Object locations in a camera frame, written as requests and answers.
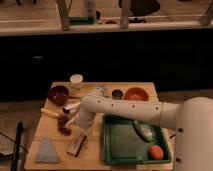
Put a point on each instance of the white paper cup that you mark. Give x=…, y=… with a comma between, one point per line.
x=76, y=81

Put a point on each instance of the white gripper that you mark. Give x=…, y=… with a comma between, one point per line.
x=85, y=121

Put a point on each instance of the dark red bowl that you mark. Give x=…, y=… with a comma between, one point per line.
x=58, y=95

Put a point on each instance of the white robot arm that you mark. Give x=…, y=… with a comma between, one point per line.
x=192, y=121

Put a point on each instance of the yellow banana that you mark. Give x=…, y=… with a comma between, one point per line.
x=49, y=113

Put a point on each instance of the black pole left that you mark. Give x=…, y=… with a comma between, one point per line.
x=16, y=149

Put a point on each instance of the small dark metal cup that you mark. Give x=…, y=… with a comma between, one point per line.
x=117, y=94

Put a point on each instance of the brown grape bunch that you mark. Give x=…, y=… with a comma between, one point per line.
x=61, y=121

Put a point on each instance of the orange bowl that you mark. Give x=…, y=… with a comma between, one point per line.
x=136, y=93

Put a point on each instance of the grey triangular cloth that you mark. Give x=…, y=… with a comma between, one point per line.
x=46, y=152

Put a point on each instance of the orange fruit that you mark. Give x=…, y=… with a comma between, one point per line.
x=156, y=152

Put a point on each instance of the green plastic tray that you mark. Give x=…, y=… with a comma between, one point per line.
x=122, y=145

